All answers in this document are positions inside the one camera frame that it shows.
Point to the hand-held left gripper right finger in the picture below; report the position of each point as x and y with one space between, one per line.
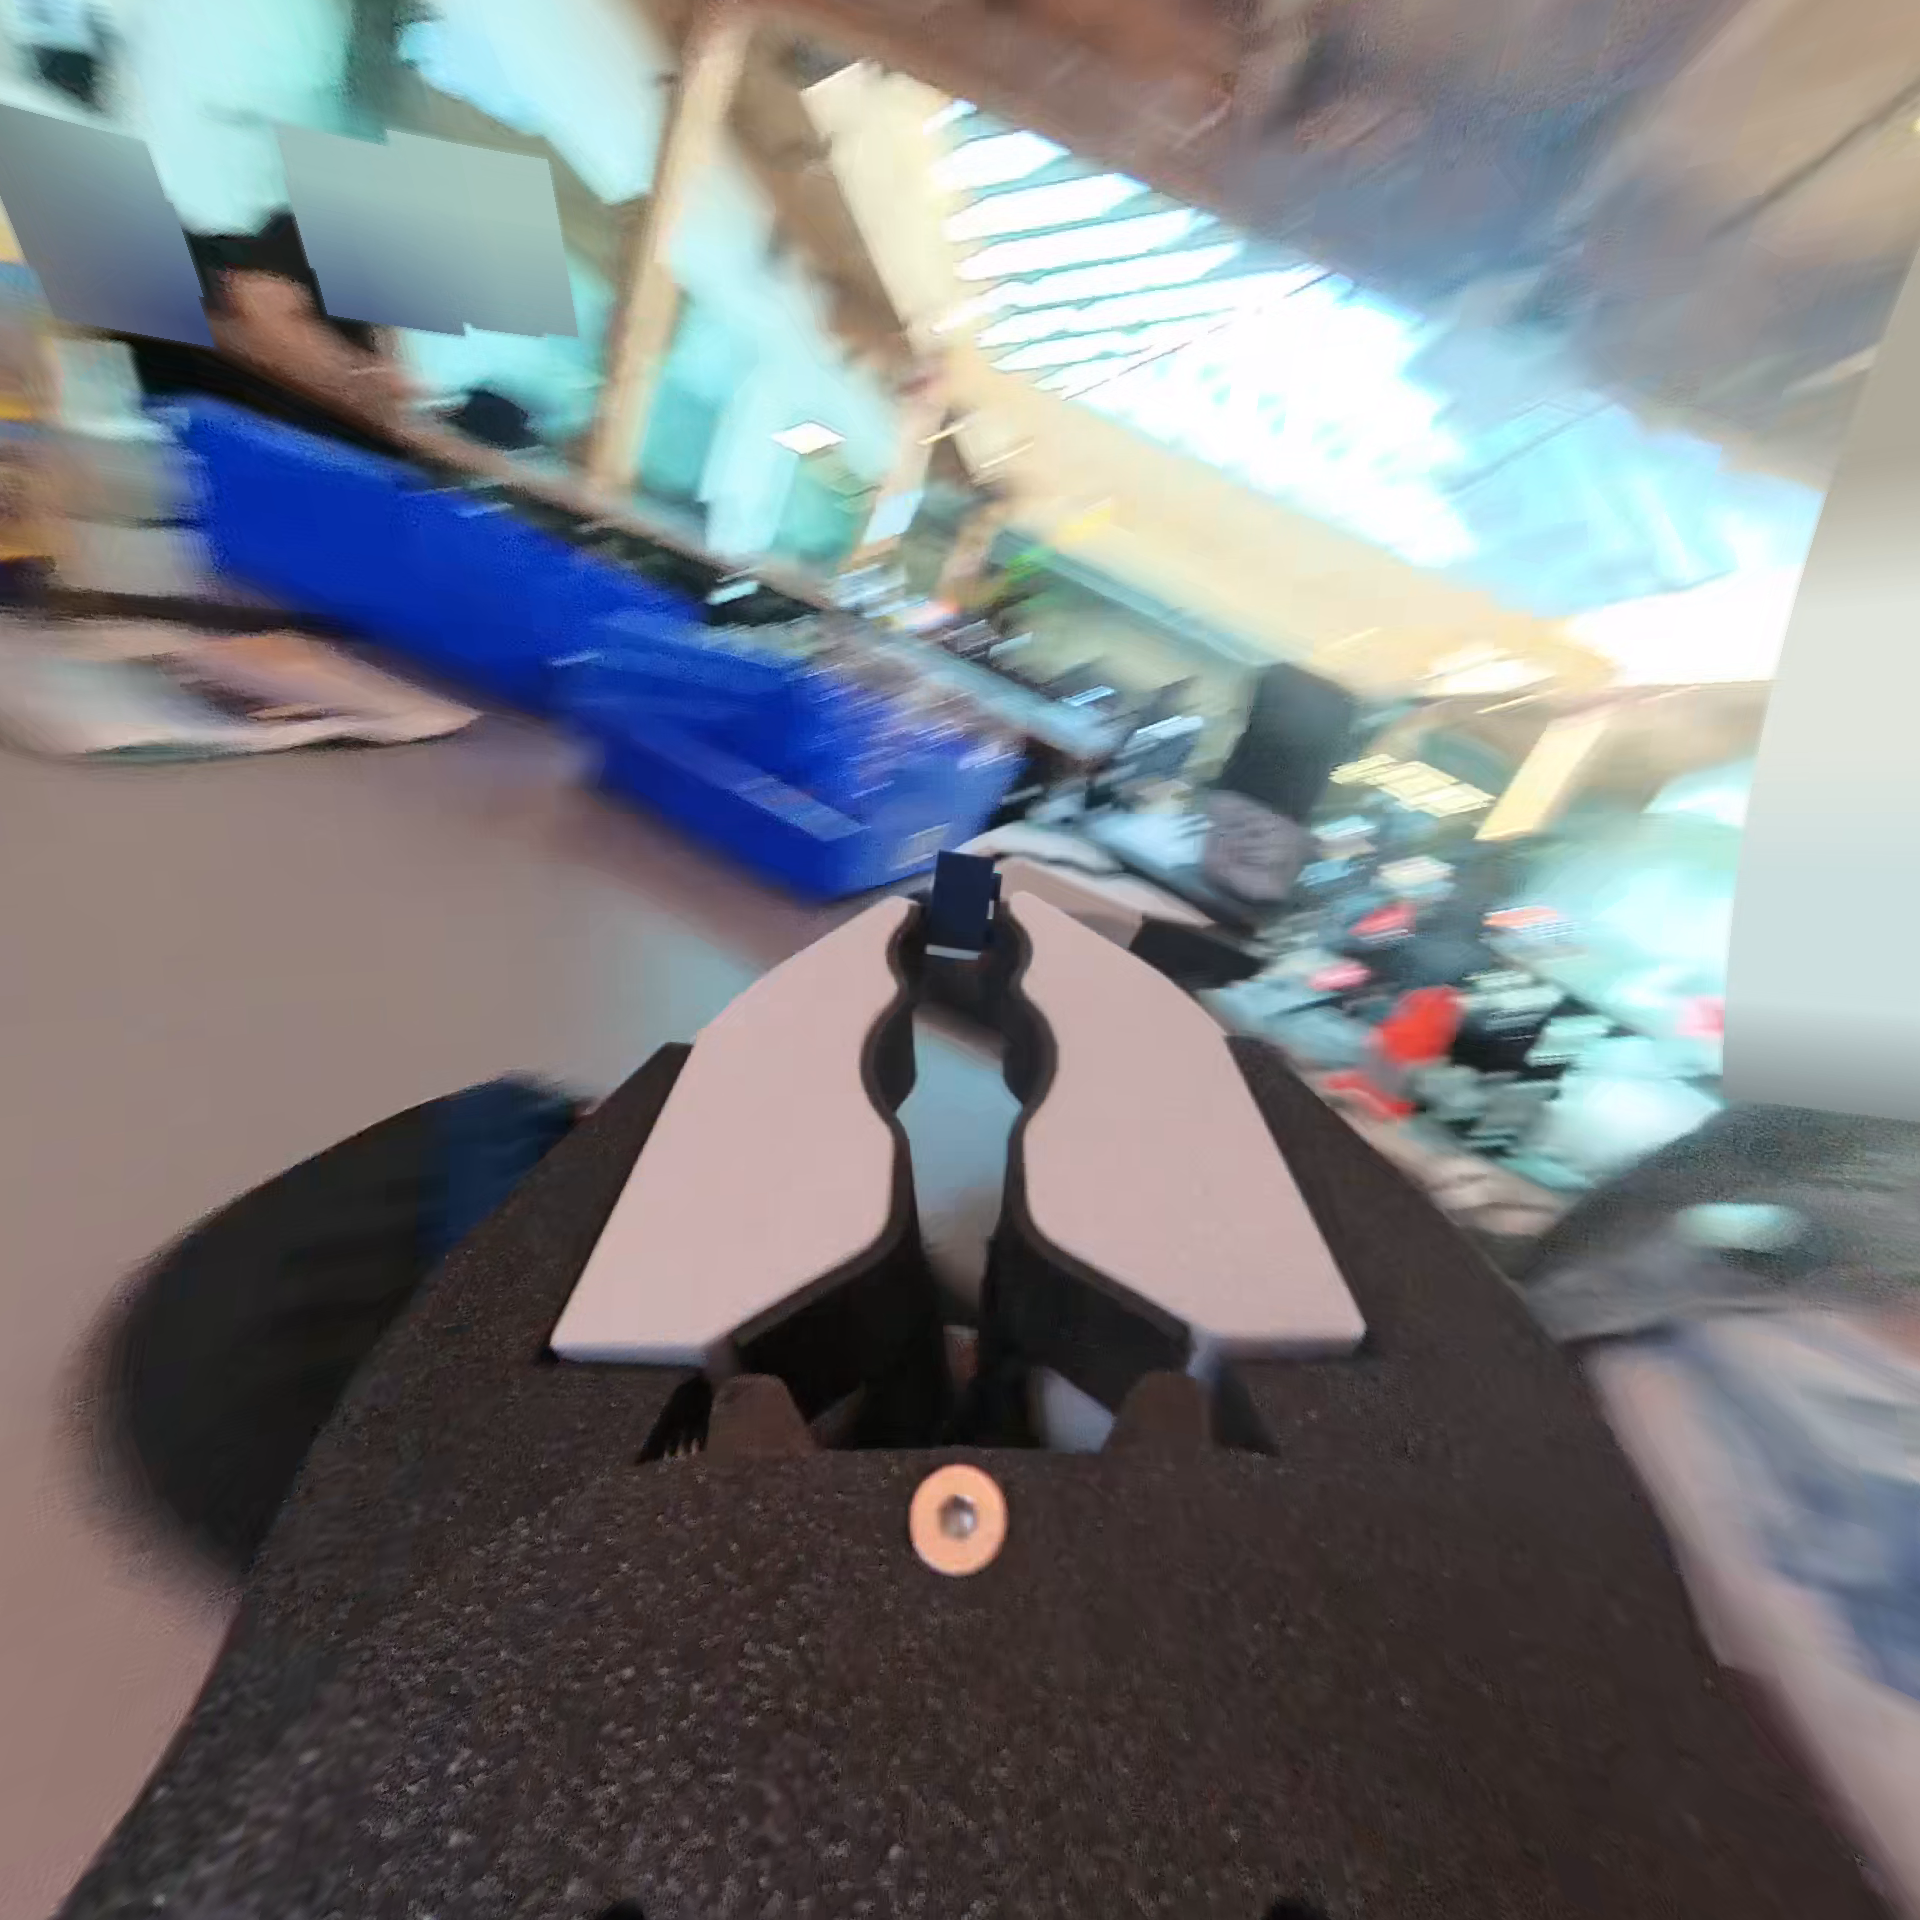
1185 1186

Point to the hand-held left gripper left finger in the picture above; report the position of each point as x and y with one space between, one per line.
751 1186

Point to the small blue brick plate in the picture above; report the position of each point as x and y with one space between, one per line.
962 902

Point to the blue storage bin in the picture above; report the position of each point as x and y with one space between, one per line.
389 541
780 781

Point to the black quilted pad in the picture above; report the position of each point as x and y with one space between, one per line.
271 1304

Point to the person's white printed shirt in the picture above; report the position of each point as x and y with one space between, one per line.
1799 1501

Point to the thick white instruction booklet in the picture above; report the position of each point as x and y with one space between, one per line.
225 698

